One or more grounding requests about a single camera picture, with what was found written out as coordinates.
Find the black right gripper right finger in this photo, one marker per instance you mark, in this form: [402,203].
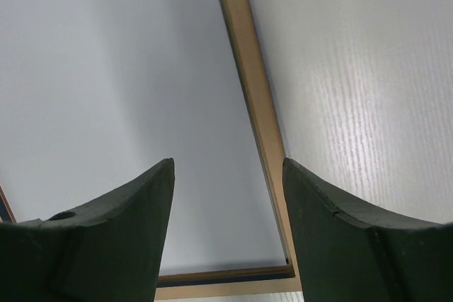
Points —
[351,250]

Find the blue wooden picture frame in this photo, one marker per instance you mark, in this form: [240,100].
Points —
[94,92]

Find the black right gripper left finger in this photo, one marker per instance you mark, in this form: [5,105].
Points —
[108,249]

